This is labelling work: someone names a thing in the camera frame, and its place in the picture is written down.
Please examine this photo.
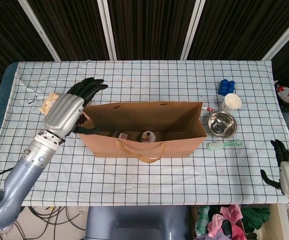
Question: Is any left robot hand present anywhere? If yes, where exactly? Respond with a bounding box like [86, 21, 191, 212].
[43, 77, 109, 138]

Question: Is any yellow snack packet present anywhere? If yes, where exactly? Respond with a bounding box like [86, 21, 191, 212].
[39, 92, 60, 116]

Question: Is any clear plastic cookie jar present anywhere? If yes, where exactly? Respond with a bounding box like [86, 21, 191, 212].
[112, 130, 130, 140]

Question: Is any pink cupcake toy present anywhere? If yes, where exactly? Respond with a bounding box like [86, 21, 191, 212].
[140, 130, 157, 143]

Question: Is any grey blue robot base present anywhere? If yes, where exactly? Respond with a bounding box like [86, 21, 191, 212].
[84, 206, 193, 240]

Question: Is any brown paper shopping bag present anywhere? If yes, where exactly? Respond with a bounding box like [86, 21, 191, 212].
[77, 101, 208, 165]

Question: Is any dark green cloth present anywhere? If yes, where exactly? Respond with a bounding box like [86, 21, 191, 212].
[241, 206, 271, 231]

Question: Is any green toothbrush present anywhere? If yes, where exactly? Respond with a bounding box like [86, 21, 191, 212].
[206, 139, 243, 151]

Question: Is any pink cloth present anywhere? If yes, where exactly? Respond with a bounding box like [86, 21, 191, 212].
[207, 204, 247, 240]

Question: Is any stainless steel bowl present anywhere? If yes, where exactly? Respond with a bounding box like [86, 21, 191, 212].
[206, 110, 238, 138]

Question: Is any teal patterned cloth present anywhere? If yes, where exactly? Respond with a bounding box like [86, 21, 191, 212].
[194, 206, 210, 236]

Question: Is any white paper cup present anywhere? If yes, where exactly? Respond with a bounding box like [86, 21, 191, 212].
[221, 93, 242, 113]

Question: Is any purple cloth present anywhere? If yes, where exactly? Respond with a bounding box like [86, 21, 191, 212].
[195, 231, 233, 240]

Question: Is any white black checked tablecloth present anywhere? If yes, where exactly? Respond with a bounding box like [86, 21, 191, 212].
[0, 59, 289, 207]

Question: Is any blue toy building block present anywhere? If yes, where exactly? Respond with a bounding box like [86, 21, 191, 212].
[217, 79, 237, 96]

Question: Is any white partition frame post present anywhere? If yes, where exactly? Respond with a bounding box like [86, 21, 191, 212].
[16, 0, 62, 62]
[261, 7, 289, 61]
[96, 0, 117, 61]
[180, 0, 209, 61]

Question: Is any black floor cable tangle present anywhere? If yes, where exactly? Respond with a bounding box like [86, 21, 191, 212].
[6, 206, 88, 240]

